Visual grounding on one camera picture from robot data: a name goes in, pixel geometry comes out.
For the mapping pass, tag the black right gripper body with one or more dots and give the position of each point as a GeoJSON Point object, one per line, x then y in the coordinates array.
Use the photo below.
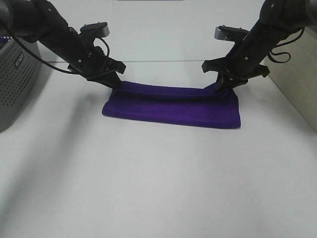
{"type": "Point", "coordinates": [238, 66]}

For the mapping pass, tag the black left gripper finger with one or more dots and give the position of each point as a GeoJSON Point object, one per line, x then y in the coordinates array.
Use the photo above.
{"type": "Point", "coordinates": [112, 80]}

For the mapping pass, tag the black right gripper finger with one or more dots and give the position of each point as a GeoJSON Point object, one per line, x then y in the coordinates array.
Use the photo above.
{"type": "Point", "coordinates": [220, 84]}
{"type": "Point", "coordinates": [231, 83]}

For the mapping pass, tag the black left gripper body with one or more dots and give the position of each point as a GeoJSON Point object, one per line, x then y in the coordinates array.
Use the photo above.
{"type": "Point", "coordinates": [95, 65]}

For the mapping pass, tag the purple towel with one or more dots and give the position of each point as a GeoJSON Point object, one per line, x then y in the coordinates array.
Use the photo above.
{"type": "Point", "coordinates": [202, 107]}

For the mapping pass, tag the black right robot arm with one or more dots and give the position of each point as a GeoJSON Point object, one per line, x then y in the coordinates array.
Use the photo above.
{"type": "Point", "coordinates": [277, 21]}

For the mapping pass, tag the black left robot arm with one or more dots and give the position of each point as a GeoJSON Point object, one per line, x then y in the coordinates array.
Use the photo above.
{"type": "Point", "coordinates": [39, 21]}

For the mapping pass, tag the beige storage box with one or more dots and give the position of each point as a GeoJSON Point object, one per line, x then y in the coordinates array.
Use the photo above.
{"type": "Point", "coordinates": [297, 78]}

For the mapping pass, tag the grey perforated laundry basket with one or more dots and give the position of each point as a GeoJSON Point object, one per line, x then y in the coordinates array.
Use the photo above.
{"type": "Point", "coordinates": [18, 73]}

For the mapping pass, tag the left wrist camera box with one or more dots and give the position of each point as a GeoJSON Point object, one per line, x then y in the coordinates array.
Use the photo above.
{"type": "Point", "coordinates": [96, 30]}

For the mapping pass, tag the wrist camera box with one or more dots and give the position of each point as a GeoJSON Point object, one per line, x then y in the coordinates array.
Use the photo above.
{"type": "Point", "coordinates": [96, 30]}
{"type": "Point", "coordinates": [226, 33]}

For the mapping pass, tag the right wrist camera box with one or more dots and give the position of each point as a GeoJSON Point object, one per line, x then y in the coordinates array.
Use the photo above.
{"type": "Point", "coordinates": [226, 33]}

